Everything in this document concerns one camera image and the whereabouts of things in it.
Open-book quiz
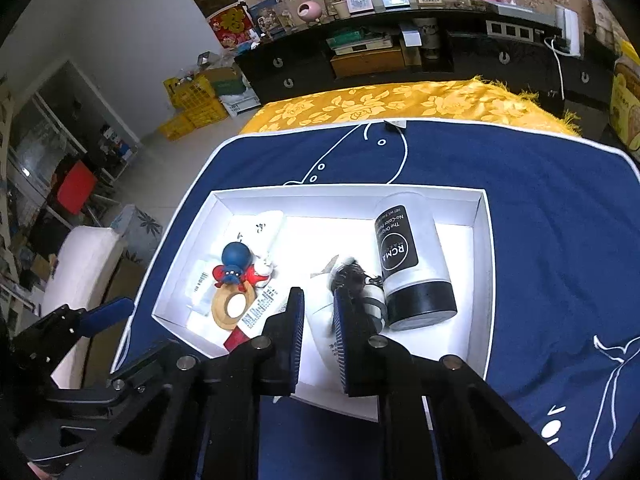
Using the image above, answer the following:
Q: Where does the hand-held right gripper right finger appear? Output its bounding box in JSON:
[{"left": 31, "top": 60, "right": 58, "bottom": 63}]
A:
[{"left": 332, "top": 287, "right": 576, "bottom": 480}]

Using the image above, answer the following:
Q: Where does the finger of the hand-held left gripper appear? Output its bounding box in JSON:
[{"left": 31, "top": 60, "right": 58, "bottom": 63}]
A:
[
  {"left": 10, "top": 296, "right": 136, "bottom": 361},
  {"left": 107, "top": 341, "right": 176, "bottom": 392}
]

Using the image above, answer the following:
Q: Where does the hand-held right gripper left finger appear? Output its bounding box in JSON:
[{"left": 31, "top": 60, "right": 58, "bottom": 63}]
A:
[{"left": 60, "top": 286, "right": 306, "bottom": 480}]

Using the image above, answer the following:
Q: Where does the white squeeze bottle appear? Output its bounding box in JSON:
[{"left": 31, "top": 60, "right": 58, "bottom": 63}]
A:
[{"left": 304, "top": 280, "right": 347, "bottom": 368}]

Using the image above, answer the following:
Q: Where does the white tube with red cap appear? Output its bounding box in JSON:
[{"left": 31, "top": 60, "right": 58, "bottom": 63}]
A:
[{"left": 223, "top": 285, "right": 291, "bottom": 353}]

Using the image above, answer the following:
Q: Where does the black keychain charm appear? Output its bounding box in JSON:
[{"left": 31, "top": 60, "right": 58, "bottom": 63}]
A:
[{"left": 327, "top": 256, "right": 373, "bottom": 306}]

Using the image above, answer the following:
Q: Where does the white and red toy figure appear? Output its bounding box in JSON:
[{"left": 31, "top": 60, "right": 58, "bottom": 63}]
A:
[{"left": 246, "top": 255, "right": 277, "bottom": 288}]

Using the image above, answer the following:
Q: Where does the wooden ring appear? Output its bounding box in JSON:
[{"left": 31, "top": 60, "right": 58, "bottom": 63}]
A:
[{"left": 211, "top": 285, "right": 251, "bottom": 332}]

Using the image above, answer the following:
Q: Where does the white cardboard box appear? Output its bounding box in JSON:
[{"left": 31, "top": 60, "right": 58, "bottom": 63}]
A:
[{"left": 151, "top": 186, "right": 496, "bottom": 423}]

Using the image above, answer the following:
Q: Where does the clear sanitizer bottle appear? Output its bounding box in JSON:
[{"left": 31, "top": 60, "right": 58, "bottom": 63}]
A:
[{"left": 186, "top": 259, "right": 223, "bottom": 318}]

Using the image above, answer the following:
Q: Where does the blue-headed toy figure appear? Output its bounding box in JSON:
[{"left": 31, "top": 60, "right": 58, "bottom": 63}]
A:
[{"left": 212, "top": 241, "right": 253, "bottom": 293}]

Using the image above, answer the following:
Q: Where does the frosted jar with black lid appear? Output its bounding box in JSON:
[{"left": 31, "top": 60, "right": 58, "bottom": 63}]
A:
[{"left": 372, "top": 192, "right": 458, "bottom": 332}]

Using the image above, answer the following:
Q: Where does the white cushioned stool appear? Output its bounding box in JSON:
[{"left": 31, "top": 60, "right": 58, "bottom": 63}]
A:
[{"left": 39, "top": 225, "right": 128, "bottom": 391}]

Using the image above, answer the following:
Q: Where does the leaf-patterned box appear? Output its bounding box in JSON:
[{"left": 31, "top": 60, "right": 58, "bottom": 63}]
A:
[{"left": 107, "top": 204, "right": 163, "bottom": 263}]

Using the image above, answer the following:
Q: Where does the red chair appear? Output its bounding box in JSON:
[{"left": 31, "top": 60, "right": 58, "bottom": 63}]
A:
[{"left": 50, "top": 160, "right": 98, "bottom": 216}]

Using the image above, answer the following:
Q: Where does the storage shelf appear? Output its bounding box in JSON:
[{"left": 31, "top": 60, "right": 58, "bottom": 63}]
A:
[{"left": 97, "top": 122, "right": 143, "bottom": 161}]

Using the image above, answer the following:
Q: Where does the yellow plastic crate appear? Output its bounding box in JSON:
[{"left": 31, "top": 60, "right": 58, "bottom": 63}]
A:
[
  {"left": 165, "top": 74, "right": 216, "bottom": 110},
  {"left": 159, "top": 114, "right": 193, "bottom": 141},
  {"left": 187, "top": 100, "right": 228, "bottom": 128}
]

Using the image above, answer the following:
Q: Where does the navy printed cloth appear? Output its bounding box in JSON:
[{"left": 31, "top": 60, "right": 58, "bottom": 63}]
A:
[{"left": 107, "top": 119, "right": 640, "bottom": 480}]

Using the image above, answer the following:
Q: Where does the black TV cabinet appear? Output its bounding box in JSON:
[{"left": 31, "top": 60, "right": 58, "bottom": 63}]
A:
[{"left": 235, "top": 7, "right": 618, "bottom": 106}]

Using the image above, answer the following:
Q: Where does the brown wooden box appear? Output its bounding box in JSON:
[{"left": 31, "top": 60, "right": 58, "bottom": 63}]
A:
[{"left": 330, "top": 47, "right": 406, "bottom": 78}]

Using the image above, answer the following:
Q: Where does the stack of green books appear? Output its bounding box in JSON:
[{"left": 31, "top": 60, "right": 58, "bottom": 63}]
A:
[{"left": 326, "top": 30, "right": 396, "bottom": 53}]

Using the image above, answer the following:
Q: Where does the red festive poster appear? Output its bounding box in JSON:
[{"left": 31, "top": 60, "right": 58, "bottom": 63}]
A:
[{"left": 207, "top": 4, "right": 253, "bottom": 51}]

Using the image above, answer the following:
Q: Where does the printed mug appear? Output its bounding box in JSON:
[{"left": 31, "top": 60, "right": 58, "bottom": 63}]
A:
[{"left": 417, "top": 17, "right": 443, "bottom": 58}]

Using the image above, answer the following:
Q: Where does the blue boxed figurine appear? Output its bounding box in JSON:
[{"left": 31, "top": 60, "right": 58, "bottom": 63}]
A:
[{"left": 248, "top": 0, "right": 291, "bottom": 36}]

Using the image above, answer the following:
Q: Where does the pink round ornament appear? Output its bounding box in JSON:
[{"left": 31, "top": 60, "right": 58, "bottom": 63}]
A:
[{"left": 298, "top": 1, "right": 325, "bottom": 25}]

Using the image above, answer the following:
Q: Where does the grey socket panel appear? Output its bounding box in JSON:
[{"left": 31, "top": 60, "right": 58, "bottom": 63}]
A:
[{"left": 486, "top": 19, "right": 533, "bottom": 41}]

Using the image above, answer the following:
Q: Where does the yellow-lidded snack container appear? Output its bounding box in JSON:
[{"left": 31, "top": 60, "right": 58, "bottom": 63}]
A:
[{"left": 607, "top": 40, "right": 640, "bottom": 163}]

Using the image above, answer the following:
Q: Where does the white router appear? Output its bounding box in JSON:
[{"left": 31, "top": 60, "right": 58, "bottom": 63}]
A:
[{"left": 555, "top": 4, "right": 583, "bottom": 58}]

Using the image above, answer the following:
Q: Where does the white cable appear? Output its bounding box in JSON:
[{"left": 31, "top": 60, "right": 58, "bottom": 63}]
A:
[{"left": 545, "top": 37, "right": 568, "bottom": 101}]

